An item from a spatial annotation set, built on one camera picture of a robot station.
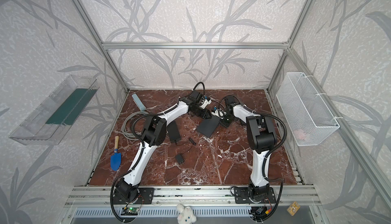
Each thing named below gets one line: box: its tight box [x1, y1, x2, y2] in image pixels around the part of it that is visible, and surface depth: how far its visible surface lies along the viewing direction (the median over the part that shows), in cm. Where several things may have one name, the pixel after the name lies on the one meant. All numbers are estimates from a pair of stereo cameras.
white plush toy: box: [176, 203, 198, 224], surface depth 67 cm
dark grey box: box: [196, 114, 221, 138], surface depth 101 cm
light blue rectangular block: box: [131, 93, 147, 112], surface depth 110 cm
